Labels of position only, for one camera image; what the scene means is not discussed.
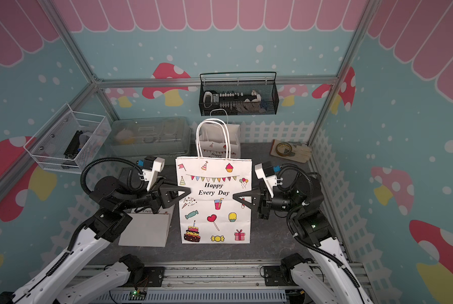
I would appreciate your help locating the black white device in basket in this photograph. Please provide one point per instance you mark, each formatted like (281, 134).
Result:
(230, 101)

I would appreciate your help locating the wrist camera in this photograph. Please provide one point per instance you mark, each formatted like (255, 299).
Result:
(149, 168)
(267, 176)

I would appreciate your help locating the clear plastic storage box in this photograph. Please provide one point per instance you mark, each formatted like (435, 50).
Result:
(167, 138)

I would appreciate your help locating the white wire mesh basket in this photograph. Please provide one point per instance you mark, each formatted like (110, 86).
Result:
(69, 141)

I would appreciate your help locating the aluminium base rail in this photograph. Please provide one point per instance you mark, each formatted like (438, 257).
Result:
(239, 282)

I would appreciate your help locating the roll of brown tape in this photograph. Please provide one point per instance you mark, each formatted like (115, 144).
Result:
(283, 149)

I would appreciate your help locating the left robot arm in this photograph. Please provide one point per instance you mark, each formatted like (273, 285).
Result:
(144, 189)

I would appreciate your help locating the green circuit board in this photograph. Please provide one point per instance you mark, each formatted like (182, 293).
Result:
(137, 295)

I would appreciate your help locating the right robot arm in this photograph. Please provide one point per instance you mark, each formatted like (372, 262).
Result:
(290, 189)

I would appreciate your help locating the black wire mesh basket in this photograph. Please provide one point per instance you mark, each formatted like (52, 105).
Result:
(265, 83)

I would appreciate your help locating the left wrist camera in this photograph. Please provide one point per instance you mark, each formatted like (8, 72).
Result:
(149, 168)

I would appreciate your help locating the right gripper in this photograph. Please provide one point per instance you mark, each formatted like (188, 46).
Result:
(262, 201)

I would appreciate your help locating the black item in white basket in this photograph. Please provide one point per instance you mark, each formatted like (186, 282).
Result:
(74, 146)

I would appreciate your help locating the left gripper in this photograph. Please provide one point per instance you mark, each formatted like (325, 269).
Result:
(154, 197)

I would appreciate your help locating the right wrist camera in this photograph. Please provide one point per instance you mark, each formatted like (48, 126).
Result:
(267, 176)

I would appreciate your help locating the paper bag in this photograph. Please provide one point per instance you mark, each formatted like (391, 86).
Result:
(214, 139)
(209, 214)
(147, 229)

